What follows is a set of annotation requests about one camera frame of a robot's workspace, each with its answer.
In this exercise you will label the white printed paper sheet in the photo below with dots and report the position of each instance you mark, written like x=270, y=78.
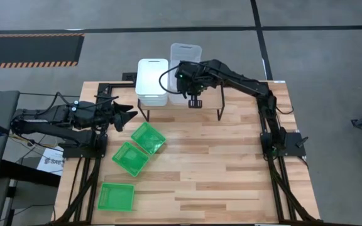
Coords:
x=50, y=161

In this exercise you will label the white plastic basket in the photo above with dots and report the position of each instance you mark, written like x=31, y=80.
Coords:
x=151, y=75
x=152, y=101

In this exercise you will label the black aluminium table frame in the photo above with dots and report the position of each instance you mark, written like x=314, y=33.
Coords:
x=102, y=88

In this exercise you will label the white table label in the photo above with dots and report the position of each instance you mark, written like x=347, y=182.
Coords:
x=279, y=82

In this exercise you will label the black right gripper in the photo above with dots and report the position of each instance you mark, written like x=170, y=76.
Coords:
x=193, y=77

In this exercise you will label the black hazard-striped floor mat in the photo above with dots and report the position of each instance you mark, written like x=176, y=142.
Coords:
x=27, y=50

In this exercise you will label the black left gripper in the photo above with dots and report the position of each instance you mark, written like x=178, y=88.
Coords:
x=96, y=114

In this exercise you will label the black clamp lever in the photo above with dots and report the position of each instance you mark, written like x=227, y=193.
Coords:
x=302, y=142

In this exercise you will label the clear plastic basket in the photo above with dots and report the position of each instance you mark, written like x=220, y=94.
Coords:
x=178, y=100
x=185, y=51

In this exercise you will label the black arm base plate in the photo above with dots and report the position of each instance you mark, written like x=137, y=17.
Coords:
x=292, y=142
x=83, y=153

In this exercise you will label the black furniture bar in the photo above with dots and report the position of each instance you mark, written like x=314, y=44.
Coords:
x=27, y=172

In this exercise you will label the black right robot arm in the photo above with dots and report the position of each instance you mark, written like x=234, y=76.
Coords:
x=247, y=83

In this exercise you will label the green plastic basket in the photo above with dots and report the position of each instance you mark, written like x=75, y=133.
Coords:
x=148, y=138
x=130, y=159
x=116, y=197

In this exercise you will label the wooden shelf black legs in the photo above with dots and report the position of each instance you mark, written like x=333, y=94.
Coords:
x=209, y=102

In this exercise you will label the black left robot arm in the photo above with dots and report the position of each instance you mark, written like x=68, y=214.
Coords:
x=42, y=117

